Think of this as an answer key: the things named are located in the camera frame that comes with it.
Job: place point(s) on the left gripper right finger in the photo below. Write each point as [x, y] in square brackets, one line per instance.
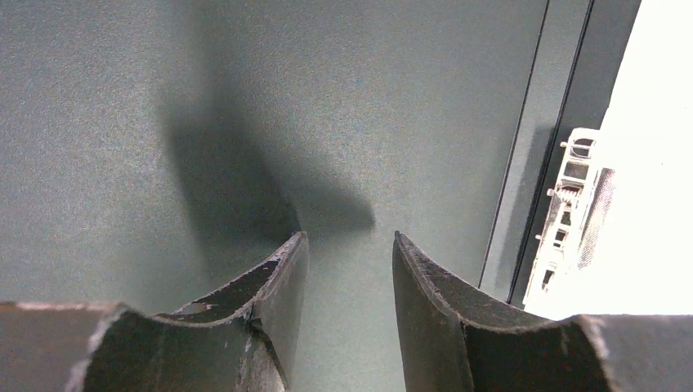
[455, 337]

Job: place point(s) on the printed paper sheet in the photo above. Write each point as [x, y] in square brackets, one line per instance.
[643, 260]

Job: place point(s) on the red folder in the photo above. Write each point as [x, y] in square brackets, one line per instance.
[152, 150]

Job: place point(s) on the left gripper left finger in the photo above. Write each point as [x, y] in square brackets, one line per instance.
[239, 337]

